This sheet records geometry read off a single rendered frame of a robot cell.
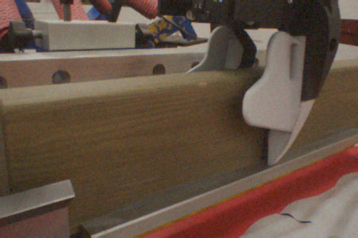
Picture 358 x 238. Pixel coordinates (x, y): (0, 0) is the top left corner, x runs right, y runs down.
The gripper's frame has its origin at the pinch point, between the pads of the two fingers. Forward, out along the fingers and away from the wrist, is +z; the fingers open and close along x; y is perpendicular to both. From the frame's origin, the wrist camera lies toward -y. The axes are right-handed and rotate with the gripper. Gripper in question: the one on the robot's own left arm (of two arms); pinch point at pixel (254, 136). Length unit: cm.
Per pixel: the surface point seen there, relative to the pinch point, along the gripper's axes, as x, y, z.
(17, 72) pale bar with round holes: -22.3, 11.5, -2.1
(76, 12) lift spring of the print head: -47.7, -5.7, -7.9
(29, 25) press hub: -77, -6, -4
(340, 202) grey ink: 5.4, -4.9, 4.8
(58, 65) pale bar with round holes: -22.3, 7.1, -2.6
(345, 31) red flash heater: -45, -106, -6
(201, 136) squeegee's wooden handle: 1.5, 7.1, -1.8
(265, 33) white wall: -152, -200, 3
